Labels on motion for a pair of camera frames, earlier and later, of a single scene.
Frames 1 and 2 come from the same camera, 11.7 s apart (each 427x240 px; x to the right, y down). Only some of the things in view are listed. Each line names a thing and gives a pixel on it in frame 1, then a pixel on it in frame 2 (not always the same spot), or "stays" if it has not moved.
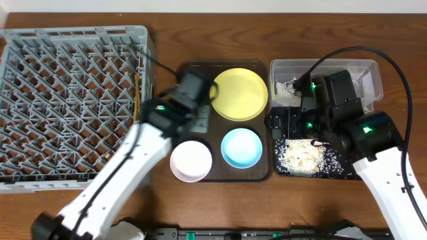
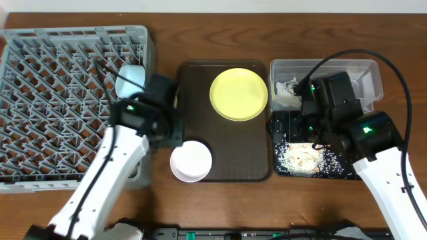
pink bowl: (191, 161) stays
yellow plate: (242, 95) stays
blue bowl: (241, 148) to (133, 73)
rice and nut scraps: (300, 158) stays
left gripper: (203, 117) to (174, 132)
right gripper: (278, 121) stays
